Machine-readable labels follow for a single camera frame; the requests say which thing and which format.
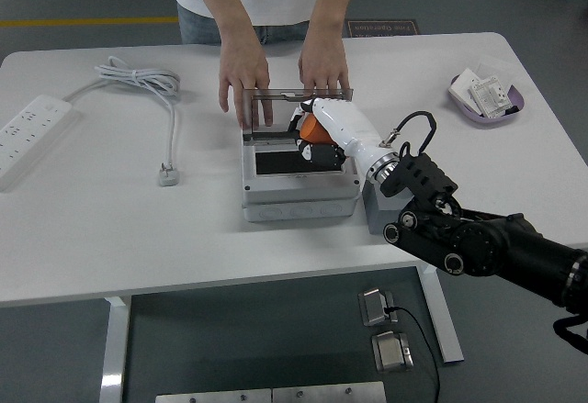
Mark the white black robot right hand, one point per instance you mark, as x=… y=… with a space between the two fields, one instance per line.
x=344 y=123

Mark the person's right hand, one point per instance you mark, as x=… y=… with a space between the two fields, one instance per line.
x=243 y=68

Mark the person's left hand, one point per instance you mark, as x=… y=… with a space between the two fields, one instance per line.
x=324 y=63

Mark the orange cylinder battery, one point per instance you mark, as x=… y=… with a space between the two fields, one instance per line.
x=314 y=130

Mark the smoky transparent box lid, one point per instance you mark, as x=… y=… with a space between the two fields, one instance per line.
x=281 y=116

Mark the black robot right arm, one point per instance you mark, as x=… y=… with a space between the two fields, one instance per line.
x=482 y=238

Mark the person's right forearm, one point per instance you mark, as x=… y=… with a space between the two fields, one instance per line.
x=220 y=3

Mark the grey plastic junction box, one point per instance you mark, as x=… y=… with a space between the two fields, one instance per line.
x=298 y=196

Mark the white paper box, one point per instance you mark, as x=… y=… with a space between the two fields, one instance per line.
x=461 y=88

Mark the silver floor socket box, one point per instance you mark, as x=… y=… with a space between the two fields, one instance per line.
x=390 y=352
x=374 y=306

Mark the dark floor sign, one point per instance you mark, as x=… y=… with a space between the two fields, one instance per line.
x=381 y=29

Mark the grey cube holder block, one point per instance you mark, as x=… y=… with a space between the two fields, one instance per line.
x=374 y=210

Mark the white power plug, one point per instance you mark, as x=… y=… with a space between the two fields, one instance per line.
x=169 y=177

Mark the purple plastic tray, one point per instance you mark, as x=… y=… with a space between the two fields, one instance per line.
x=478 y=119

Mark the clear plastic bag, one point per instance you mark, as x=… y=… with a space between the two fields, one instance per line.
x=494 y=65

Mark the small black part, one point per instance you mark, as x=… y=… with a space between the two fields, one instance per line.
x=511 y=110

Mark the white table leg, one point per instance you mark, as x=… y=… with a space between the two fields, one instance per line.
x=443 y=320
x=112 y=352

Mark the white power strip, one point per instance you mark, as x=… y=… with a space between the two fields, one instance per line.
x=27 y=132

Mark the grey metal floor plate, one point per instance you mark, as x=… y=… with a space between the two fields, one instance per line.
x=211 y=397
x=328 y=394

